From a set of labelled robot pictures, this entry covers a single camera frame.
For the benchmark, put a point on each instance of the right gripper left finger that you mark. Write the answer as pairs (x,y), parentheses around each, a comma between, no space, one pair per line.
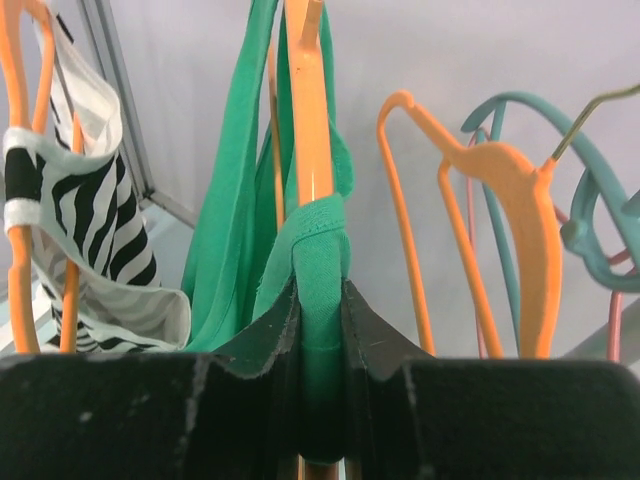
(228,414)

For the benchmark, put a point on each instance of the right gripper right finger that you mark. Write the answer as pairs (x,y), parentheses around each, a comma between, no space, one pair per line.
(413,416)

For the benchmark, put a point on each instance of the green tank top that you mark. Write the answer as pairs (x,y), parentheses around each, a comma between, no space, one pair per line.
(240,259)

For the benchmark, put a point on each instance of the orange hanger front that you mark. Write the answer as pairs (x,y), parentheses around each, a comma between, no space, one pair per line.
(312,144)

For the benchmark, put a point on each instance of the pink thin hanger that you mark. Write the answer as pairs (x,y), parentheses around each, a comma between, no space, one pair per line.
(614,323)

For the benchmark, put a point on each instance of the teal hanger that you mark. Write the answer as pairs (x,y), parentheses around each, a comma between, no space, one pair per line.
(598,182)

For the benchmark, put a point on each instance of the black white striped tank top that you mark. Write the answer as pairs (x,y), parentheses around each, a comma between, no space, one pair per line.
(74,192)

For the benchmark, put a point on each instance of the orange hanger with striped top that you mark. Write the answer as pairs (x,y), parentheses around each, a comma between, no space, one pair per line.
(20,237)

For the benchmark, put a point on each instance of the metal clothes rack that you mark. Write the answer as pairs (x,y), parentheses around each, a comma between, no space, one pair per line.
(33,48)

